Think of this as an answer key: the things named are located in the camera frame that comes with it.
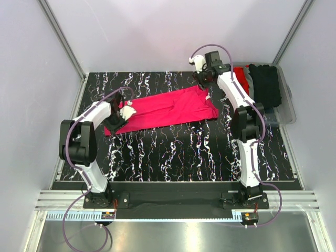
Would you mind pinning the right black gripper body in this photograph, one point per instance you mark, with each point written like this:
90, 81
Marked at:
202, 79

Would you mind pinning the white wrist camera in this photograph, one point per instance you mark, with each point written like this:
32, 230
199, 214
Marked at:
127, 111
198, 61

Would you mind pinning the right aluminium corner post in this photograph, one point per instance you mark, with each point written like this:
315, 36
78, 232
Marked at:
304, 10

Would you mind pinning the red folded t shirt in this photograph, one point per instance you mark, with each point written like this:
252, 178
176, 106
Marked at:
239, 72

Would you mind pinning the orange connector module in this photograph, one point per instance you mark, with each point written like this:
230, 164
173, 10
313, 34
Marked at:
108, 215
250, 217

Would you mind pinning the white slotted cable duct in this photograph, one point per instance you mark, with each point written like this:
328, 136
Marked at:
235, 217

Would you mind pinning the grey folded t shirt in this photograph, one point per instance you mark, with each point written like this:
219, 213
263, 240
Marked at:
249, 81

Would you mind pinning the aluminium frame rail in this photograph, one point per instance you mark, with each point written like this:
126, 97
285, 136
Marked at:
271, 200

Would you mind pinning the aluminium corner post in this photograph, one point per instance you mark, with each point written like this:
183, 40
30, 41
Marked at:
304, 10
51, 17

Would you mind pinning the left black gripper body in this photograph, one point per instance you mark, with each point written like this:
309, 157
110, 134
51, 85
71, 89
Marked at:
114, 122

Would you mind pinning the right orange connector module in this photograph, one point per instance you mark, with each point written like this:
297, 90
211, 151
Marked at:
250, 217

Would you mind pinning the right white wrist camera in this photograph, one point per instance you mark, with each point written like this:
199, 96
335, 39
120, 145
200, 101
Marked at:
198, 61

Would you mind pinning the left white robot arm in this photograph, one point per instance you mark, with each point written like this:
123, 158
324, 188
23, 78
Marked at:
78, 144

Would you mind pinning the magenta t shirt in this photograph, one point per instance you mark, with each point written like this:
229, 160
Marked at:
171, 108

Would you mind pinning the left aluminium corner post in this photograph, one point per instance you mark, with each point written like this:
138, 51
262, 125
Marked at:
51, 17

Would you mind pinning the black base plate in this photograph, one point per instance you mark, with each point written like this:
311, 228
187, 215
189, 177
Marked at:
228, 195

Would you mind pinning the black folded t shirt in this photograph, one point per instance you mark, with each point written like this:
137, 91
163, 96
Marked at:
266, 85

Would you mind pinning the clear plastic bin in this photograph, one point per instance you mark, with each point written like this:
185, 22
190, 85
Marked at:
283, 114

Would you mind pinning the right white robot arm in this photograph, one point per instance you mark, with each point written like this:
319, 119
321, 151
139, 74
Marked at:
247, 125

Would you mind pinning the left orange connector module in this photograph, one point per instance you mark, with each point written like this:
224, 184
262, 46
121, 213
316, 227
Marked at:
108, 215

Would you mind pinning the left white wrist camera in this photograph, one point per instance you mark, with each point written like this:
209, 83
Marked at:
127, 111

